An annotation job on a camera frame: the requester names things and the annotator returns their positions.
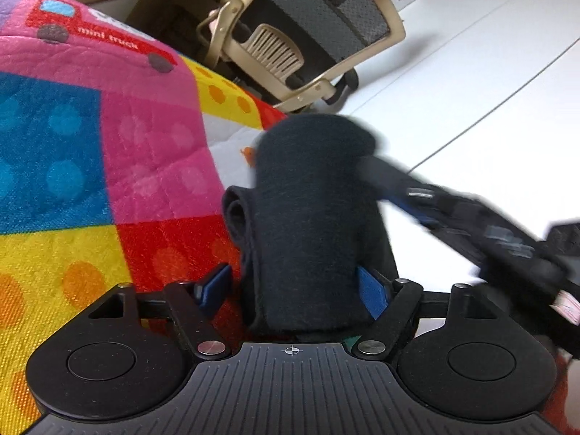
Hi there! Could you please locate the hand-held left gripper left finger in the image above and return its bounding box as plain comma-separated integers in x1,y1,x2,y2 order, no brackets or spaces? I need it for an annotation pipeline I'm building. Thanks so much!
88,263,233,360

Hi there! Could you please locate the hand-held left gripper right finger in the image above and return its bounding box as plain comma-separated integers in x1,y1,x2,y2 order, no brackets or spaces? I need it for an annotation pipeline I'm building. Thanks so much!
355,266,499,361

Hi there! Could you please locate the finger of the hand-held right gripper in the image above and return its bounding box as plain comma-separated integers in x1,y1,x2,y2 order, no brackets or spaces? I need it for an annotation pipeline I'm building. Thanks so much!
360,158,436,229

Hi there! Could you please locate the black garment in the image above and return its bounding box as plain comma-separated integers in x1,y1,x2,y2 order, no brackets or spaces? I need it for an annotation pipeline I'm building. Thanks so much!
221,115,397,340

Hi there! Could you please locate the colourful printed blanket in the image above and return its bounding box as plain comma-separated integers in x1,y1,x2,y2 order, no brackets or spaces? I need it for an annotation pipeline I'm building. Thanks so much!
0,0,363,427

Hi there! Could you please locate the beige mesh office chair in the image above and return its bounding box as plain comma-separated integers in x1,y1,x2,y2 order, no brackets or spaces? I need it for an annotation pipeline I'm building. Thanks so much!
196,0,430,114

